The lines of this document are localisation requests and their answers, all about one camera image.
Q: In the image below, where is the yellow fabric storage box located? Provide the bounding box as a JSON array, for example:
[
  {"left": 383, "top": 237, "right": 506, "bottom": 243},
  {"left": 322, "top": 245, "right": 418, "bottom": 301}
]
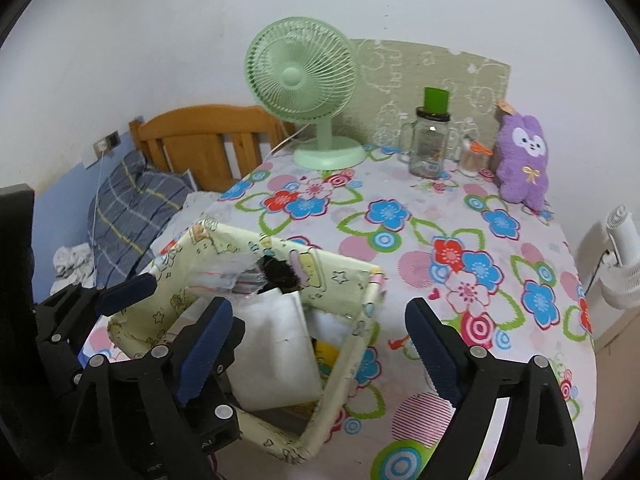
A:
[{"left": 107, "top": 218, "right": 388, "bottom": 466}]

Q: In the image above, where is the black panel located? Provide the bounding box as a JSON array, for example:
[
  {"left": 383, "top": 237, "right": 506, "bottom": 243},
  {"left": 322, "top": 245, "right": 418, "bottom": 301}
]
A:
[{"left": 0, "top": 184, "right": 36, "bottom": 411}]

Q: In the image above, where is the wooden bed headboard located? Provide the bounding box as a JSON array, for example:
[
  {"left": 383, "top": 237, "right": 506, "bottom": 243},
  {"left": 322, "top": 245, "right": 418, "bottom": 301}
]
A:
[{"left": 129, "top": 104, "right": 296, "bottom": 193}]

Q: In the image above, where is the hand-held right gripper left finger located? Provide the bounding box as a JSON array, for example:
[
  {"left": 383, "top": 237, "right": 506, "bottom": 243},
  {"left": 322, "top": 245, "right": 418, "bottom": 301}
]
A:
[{"left": 67, "top": 296, "right": 235, "bottom": 480}]

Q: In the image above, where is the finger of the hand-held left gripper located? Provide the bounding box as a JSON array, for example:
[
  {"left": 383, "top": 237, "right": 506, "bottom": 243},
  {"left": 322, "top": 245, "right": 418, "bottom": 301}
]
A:
[
  {"left": 186, "top": 316, "right": 247, "bottom": 457},
  {"left": 35, "top": 273, "right": 159, "bottom": 346}
]

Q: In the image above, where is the crumpled grey white cloth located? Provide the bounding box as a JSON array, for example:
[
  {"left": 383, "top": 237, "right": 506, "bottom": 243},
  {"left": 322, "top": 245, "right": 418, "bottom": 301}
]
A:
[{"left": 50, "top": 242, "right": 97, "bottom": 288}]

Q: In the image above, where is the small glass jar orange lid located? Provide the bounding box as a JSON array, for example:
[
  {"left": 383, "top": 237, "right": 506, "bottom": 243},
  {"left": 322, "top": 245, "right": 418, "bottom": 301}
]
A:
[{"left": 459, "top": 137, "right": 493, "bottom": 178}]

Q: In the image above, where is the glass mug jar green lid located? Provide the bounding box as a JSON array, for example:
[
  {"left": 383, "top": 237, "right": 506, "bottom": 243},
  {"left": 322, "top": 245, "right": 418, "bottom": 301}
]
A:
[{"left": 398, "top": 86, "right": 460, "bottom": 178}]

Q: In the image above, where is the grey plaid pillow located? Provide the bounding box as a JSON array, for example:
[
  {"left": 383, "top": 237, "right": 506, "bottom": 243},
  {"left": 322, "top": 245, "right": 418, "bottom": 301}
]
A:
[{"left": 87, "top": 151, "right": 197, "bottom": 288}]

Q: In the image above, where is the green desk fan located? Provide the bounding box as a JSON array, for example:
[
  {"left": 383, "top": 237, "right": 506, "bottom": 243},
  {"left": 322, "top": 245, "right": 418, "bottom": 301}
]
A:
[{"left": 245, "top": 16, "right": 368, "bottom": 171}]

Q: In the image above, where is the green patterned board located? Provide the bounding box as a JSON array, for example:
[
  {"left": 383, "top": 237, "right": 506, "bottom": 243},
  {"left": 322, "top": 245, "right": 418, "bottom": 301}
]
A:
[{"left": 332, "top": 38, "right": 512, "bottom": 148}]

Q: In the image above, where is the floral tablecloth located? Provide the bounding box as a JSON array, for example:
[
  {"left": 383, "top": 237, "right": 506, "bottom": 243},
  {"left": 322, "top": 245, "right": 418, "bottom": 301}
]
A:
[{"left": 80, "top": 141, "right": 598, "bottom": 480}]

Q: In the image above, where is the yellow cartoon pack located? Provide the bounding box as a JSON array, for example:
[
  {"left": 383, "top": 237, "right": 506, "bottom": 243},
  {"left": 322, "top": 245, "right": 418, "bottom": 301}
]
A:
[{"left": 314, "top": 339, "right": 346, "bottom": 376}]

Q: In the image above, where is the black plastic bag bundle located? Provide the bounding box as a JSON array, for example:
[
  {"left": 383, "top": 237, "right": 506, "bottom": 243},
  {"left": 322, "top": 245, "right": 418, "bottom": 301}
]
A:
[{"left": 257, "top": 254, "right": 302, "bottom": 295}]

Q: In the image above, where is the wall socket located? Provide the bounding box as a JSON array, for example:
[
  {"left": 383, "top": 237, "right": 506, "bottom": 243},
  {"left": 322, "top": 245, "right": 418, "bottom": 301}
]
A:
[{"left": 92, "top": 130, "right": 122, "bottom": 157}]

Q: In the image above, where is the white blanket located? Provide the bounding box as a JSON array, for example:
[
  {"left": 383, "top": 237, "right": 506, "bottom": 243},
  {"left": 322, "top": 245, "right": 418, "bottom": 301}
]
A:
[{"left": 180, "top": 191, "right": 223, "bottom": 218}]

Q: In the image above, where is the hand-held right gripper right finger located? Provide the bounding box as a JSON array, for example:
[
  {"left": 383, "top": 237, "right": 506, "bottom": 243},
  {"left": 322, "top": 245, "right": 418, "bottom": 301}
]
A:
[{"left": 404, "top": 297, "right": 583, "bottom": 480}]

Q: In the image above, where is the white towel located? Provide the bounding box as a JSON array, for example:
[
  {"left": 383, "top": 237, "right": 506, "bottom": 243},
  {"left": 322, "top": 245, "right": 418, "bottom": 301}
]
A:
[{"left": 227, "top": 291, "right": 323, "bottom": 411}]

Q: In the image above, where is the clear plastic case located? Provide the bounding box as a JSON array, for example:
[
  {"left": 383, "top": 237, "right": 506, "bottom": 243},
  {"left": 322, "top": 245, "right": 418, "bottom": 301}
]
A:
[{"left": 197, "top": 262, "right": 266, "bottom": 297}]

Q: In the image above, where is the purple plush toy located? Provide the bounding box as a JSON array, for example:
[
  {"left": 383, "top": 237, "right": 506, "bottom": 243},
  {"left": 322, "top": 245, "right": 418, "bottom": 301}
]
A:
[{"left": 492, "top": 99, "right": 551, "bottom": 212}]

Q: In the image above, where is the white standing fan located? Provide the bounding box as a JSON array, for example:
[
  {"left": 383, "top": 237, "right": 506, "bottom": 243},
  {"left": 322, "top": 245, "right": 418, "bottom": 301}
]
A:
[{"left": 572, "top": 204, "right": 640, "bottom": 311}]

